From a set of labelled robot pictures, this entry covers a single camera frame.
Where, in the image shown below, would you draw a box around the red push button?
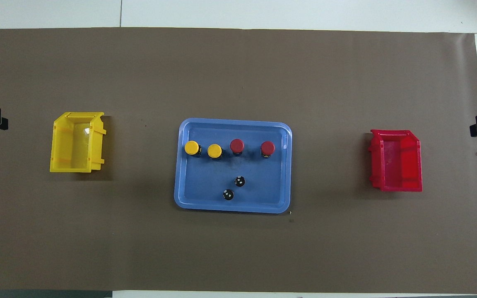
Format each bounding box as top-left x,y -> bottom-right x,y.
260,141 -> 276,159
229,139 -> 245,157

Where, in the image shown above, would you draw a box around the yellow plastic storage bin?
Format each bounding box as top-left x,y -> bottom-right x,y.
50,112 -> 107,173

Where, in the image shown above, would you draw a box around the red plastic storage bin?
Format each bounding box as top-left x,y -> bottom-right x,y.
366,129 -> 423,192

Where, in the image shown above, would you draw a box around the blue plastic tray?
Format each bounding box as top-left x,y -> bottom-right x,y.
174,118 -> 293,214

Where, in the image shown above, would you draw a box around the brown paper table mat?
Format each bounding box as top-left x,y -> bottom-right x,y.
0,27 -> 477,293

